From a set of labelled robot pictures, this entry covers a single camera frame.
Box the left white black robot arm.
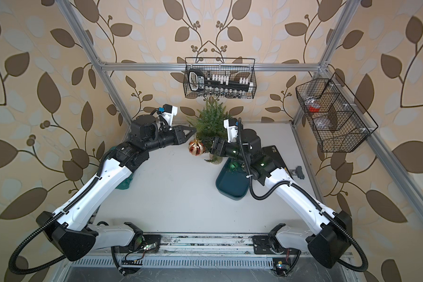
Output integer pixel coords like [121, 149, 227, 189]
[8, 113, 196, 275]

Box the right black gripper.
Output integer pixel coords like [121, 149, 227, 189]
[203, 136, 252, 166]

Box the black flat device with label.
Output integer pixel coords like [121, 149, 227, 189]
[258, 145, 293, 186]

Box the red item in basket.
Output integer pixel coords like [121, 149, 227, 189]
[304, 98, 321, 114]

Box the dark teal plastic tray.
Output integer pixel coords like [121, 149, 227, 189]
[215, 159, 249, 200]

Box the green glitter ball ornament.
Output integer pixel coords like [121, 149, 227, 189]
[229, 159, 240, 172]

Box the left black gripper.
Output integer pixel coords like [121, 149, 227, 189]
[141, 125, 195, 153]

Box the black wire basket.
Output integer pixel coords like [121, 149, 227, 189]
[182, 56, 257, 99]
[296, 73, 378, 153]

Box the small green christmas tree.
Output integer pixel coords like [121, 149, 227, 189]
[189, 101, 231, 165]

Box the small grey clamp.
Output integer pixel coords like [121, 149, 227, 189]
[291, 166, 306, 180]

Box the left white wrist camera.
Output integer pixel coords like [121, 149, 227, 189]
[157, 104, 178, 126]

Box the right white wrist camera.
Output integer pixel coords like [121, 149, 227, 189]
[223, 118, 239, 143]

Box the right black wire basket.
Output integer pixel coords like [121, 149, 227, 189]
[296, 73, 378, 153]

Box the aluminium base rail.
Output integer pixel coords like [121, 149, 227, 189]
[52, 224, 311, 262]

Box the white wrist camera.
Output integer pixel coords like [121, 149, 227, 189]
[157, 104, 178, 126]
[223, 118, 239, 143]

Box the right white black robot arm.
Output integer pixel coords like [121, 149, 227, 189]
[204, 118, 368, 273]

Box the back black wire basket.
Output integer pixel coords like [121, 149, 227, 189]
[182, 56, 257, 99]

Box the red gold striped ornament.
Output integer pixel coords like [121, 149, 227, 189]
[188, 139, 206, 156]

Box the black socket tool set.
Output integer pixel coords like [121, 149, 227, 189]
[183, 68, 257, 93]

